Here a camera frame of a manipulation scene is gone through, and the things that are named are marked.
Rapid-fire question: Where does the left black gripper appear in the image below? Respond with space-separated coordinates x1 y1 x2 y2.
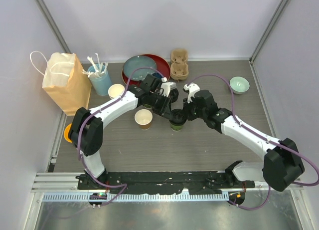
148 93 173 121

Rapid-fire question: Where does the green paper cup stack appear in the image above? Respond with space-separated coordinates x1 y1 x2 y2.
144 104 152 109

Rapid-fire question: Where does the black cup lid stack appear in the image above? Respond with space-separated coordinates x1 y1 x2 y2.
170 89 179 103

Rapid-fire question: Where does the single green paper cup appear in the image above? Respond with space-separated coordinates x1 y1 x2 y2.
170 122 184 132

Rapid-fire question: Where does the single brown paper cup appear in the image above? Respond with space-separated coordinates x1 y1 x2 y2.
134 109 153 130

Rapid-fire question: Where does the brown paper cup stack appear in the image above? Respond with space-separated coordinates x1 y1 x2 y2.
108 84 125 99

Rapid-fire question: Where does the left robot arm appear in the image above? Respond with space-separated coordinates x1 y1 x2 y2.
68 74 178 190

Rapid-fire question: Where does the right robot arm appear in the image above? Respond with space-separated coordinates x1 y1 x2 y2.
182 86 305 192

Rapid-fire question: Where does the small dark blue bowl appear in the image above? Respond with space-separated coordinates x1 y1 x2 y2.
152 72 162 79

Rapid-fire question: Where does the cardboard cup carrier stack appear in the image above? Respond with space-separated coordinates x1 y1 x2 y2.
170 48 189 80

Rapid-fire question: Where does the red round tray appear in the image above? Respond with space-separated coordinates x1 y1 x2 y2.
122 54 170 85

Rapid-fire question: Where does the pale green ceramic bowl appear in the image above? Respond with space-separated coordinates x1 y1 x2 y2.
229 76 250 94

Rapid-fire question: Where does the blue-grey ceramic plate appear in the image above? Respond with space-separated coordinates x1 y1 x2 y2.
123 55 157 82

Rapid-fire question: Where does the light blue cylinder holder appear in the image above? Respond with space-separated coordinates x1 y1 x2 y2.
87 65 112 96

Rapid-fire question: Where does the orange round dish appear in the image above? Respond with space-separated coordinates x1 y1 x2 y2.
63 124 72 143

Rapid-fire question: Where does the brown paper bag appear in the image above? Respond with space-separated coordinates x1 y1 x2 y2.
42 52 92 116

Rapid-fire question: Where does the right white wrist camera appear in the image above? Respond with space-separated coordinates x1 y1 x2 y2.
183 82 200 103

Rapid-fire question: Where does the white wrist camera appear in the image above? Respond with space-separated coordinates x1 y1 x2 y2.
159 82 176 97
183 82 200 103

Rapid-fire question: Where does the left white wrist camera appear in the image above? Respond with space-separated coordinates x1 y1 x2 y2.
159 82 176 97

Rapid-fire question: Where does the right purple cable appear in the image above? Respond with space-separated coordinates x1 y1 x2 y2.
185 74 319 211

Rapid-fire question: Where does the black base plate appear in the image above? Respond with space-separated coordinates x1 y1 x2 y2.
77 170 256 195

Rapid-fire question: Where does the white slotted cable duct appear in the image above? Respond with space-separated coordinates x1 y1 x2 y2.
42 192 229 203

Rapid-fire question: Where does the aluminium frame rail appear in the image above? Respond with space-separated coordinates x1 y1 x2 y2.
31 172 304 192

